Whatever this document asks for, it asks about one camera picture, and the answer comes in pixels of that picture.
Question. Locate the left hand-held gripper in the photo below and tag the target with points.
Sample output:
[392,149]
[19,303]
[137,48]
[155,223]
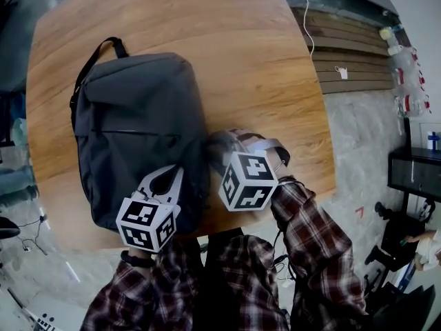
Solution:
[146,224]

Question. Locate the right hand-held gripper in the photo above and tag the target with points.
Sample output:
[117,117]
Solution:
[249,181]

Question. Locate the dark grey backpack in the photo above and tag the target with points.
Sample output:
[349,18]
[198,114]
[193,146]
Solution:
[138,116]

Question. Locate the person's left forearm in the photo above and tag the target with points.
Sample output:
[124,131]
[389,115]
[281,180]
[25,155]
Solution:
[131,295]

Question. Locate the person's right forearm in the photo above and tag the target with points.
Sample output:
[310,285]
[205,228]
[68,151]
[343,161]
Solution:
[317,247]

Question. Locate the black wrist band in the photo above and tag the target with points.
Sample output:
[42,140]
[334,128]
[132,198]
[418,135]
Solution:
[138,260]

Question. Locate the person's torso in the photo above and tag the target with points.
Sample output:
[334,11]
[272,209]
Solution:
[237,288]

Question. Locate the white paper tag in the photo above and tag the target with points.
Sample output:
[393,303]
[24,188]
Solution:
[342,72]

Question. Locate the pile of blue cloth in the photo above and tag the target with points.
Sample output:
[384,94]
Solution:
[15,181]

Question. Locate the red floor tape mark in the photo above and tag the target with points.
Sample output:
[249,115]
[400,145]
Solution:
[360,211]

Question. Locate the wooden slat bench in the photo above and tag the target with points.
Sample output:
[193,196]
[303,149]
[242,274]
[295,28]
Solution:
[351,53]

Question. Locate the white patterned board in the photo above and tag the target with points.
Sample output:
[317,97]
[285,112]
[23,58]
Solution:
[38,317]

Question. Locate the black upright pole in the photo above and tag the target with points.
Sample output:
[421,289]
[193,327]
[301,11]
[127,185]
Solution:
[407,133]

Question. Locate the black cabinet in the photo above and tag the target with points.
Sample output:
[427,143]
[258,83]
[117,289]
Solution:
[417,174]

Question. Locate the white capped plastic bottle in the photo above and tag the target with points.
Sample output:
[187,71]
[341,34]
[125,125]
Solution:
[398,50]

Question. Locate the yellowish plastic bottle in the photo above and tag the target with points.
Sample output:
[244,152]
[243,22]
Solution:
[389,33]

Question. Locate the black office chair base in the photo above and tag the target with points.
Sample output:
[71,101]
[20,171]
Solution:
[379,281]

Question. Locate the white box with blue mark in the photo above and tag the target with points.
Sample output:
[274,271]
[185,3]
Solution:
[430,136]

